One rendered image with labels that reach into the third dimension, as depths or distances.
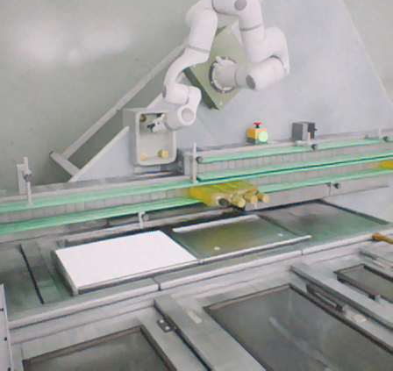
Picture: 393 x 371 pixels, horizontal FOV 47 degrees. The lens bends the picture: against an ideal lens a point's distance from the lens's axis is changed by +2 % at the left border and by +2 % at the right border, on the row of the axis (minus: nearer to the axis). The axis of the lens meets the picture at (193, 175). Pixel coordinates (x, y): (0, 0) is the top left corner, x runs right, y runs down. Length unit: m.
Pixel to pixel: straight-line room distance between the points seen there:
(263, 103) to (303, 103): 0.25
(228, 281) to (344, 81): 1.45
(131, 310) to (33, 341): 0.26
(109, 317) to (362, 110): 1.86
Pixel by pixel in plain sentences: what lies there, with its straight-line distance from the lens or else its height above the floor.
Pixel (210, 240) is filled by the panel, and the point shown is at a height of 1.17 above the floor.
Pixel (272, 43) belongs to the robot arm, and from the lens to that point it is 1.70.
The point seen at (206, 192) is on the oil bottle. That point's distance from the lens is 1.77.
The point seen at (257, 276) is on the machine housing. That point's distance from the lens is 1.51.
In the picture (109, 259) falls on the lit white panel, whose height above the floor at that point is 1.16.
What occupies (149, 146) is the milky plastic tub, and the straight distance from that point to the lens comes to 1.92.
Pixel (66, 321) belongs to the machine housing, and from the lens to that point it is 1.29.
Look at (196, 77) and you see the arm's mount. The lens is 1.91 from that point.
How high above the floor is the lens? 2.52
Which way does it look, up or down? 59 degrees down
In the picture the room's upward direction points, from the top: 113 degrees clockwise
